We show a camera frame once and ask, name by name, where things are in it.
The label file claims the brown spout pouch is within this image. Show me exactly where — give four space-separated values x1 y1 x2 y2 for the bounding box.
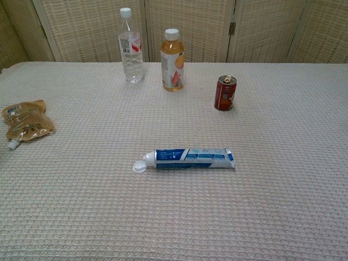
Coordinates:
1 99 55 151

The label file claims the clear water bottle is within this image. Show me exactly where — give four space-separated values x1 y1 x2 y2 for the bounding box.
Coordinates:
117 7 145 84

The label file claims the yellow juice bottle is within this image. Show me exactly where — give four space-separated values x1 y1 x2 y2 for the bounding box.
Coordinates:
160 28 185 92

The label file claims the textured beige tablecloth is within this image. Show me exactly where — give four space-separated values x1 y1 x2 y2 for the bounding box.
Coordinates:
0 61 348 261

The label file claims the blue white toothpaste tube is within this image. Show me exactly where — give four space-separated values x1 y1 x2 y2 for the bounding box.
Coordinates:
132 148 236 173

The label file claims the woven folding screen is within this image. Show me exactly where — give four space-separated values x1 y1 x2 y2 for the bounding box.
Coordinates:
0 0 348 68

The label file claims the red drink can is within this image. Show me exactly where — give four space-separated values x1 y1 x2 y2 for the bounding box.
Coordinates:
214 74 237 111

